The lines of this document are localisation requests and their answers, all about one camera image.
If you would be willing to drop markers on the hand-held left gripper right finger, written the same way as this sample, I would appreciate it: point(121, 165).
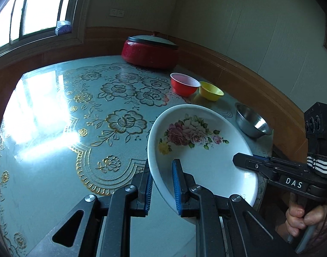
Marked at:
point(176, 190)

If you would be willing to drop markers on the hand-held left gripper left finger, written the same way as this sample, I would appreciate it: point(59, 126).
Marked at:
point(148, 192)

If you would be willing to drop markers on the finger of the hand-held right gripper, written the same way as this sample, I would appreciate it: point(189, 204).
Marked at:
point(262, 157)
point(254, 164)

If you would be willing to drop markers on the stainless steel bowl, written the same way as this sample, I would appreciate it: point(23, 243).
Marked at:
point(249, 120)

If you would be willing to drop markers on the white plate with rose print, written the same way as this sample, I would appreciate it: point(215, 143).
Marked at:
point(206, 160)

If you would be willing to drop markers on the yellow plastic bowl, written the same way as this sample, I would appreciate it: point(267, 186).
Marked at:
point(210, 91)

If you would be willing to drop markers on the red plastic bowl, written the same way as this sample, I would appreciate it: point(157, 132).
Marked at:
point(183, 87)

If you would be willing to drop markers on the person's right forearm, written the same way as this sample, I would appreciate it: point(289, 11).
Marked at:
point(326, 238)

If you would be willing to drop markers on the person's right hand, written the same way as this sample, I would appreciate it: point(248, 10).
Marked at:
point(294, 219)

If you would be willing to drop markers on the red electric pot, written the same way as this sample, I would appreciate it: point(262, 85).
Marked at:
point(147, 55)

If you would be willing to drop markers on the dark pot lid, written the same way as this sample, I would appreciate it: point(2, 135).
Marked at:
point(150, 40)

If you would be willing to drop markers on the purple tissue box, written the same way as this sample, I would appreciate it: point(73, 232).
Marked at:
point(63, 28)

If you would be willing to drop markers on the window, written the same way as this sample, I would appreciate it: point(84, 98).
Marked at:
point(40, 8)

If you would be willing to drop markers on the white wall socket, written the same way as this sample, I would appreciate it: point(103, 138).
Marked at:
point(113, 12)
point(121, 13)

